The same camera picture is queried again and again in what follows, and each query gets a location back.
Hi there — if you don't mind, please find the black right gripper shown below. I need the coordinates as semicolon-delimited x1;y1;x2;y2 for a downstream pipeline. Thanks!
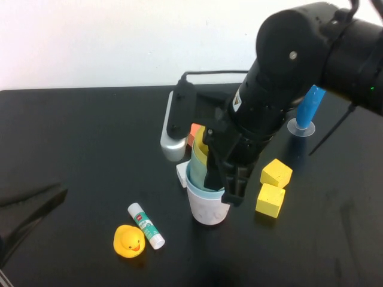
203;116;276;207

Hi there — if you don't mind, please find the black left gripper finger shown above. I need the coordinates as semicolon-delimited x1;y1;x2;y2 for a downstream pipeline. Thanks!
0;182;62;209
0;188;68;267

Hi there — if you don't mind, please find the light blue plastic cup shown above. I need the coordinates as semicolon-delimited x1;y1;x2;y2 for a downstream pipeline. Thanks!
186;161;224;201

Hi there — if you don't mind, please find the green plastic cup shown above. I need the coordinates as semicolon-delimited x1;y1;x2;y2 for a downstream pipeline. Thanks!
188;140;210;191

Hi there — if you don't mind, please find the yellow plastic cup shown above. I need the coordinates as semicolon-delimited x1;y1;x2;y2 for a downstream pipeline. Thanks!
196;125;210;165

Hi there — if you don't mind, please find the yellow foam cube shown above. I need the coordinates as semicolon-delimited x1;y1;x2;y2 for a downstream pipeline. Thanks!
260;158;293;189
255;182;286;219

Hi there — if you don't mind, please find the pink plastic cup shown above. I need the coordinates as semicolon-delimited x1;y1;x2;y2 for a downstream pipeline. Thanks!
186;179;231;224

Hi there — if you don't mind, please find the white foam cube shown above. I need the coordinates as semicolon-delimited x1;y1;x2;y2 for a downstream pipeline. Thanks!
175;161;191;188

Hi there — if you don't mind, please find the orange foam cube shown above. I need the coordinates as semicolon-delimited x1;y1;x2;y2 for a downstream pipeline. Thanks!
186;123;202;155

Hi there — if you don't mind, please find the clear round plastic stand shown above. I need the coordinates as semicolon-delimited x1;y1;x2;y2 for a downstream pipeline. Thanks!
287;117;316;138

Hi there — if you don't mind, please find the white green glue stick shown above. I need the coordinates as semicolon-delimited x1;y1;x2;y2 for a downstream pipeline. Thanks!
127;202;166;250

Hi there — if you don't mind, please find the yellow rubber duck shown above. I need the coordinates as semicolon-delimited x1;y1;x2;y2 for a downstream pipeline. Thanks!
113;224;147;258

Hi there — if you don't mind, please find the blue cone glass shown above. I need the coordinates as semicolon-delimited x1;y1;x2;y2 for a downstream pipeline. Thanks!
296;84;326;129

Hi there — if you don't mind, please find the black zip tie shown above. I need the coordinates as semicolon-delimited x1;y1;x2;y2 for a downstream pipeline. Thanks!
309;104;357;156

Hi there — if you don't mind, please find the right silver black wrist camera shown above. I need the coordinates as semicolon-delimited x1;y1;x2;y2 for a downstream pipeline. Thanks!
160;79;231;162

